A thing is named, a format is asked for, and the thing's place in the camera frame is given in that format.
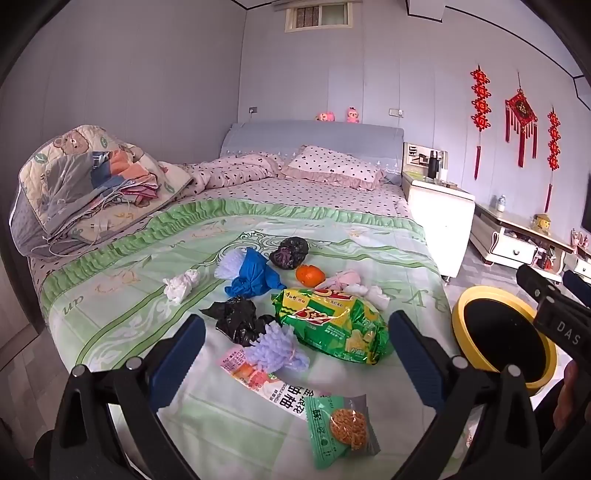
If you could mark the long white media cabinet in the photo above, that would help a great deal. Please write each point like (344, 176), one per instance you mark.
(512, 251)

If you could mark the red toy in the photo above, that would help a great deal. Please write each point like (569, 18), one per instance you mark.
(547, 261)

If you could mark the white tissue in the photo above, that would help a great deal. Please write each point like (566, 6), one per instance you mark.
(182, 286)

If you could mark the pink figurine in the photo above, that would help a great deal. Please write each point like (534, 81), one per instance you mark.
(575, 237)

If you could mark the white foam fruit net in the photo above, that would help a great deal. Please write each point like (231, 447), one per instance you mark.
(231, 265)

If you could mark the small green snack packet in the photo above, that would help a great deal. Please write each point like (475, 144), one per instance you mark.
(323, 434)

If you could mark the black thermos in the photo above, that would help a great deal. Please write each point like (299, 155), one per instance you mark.
(432, 164)

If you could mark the red diamond tassel decoration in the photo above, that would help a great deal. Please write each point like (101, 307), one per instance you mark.
(521, 108)

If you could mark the stack of folded clothes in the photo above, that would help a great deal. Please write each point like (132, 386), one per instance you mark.
(124, 177)

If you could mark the green printed bedspread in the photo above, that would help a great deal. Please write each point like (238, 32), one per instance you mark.
(138, 323)

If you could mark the pink dotted bedsheet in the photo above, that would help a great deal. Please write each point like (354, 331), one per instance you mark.
(323, 196)

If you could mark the blue plastic bag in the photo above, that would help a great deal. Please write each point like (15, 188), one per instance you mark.
(254, 277)

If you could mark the pink plastic bag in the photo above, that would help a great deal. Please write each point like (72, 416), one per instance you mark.
(344, 278)

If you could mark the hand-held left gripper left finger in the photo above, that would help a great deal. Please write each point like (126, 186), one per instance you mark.
(180, 355)

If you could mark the small high window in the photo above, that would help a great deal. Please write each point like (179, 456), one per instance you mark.
(316, 16)

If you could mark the baby bottle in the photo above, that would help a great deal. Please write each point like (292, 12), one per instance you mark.
(501, 203)

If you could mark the black and purple plastic bag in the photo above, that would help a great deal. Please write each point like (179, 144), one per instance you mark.
(288, 253)

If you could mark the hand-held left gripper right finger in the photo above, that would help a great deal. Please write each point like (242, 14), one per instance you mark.
(413, 355)

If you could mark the purple foam fruit net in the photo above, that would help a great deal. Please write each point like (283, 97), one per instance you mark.
(277, 348)

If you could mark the pink plush toy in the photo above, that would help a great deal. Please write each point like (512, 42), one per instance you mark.
(329, 116)
(353, 114)

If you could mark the pink dotted quilt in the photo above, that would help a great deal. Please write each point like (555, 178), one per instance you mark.
(231, 170)

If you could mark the large green biscuit packet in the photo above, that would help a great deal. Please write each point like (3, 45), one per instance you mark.
(332, 327)

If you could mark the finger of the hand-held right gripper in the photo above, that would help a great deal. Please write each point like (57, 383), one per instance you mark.
(538, 281)
(579, 284)

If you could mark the yellow toy figure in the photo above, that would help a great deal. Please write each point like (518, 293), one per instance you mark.
(541, 224)

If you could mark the yellow round waste bin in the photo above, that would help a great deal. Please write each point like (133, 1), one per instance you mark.
(503, 341)

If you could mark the orange tangerine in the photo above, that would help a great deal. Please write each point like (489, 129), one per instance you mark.
(308, 275)

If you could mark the small white bottle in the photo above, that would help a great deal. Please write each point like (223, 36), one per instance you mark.
(444, 173)

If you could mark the folded bear print quilt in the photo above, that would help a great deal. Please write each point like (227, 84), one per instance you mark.
(69, 143)

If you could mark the person's right hand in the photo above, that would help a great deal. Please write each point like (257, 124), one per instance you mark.
(567, 397)

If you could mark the small white drawer cabinet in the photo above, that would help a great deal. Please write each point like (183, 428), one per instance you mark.
(582, 264)

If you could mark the pink and white wrapper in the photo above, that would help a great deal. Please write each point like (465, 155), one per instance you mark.
(251, 376)

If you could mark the white nightstand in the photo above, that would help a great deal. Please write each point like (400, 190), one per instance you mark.
(438, 221)

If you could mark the grey-blue bed headboard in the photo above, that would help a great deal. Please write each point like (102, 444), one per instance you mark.
(323, 136)

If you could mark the long red knot decoration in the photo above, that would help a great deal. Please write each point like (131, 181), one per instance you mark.
(480, 99)
(553, 143)

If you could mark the pink dotted pillow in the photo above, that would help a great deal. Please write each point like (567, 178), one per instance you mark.
(332, 166)

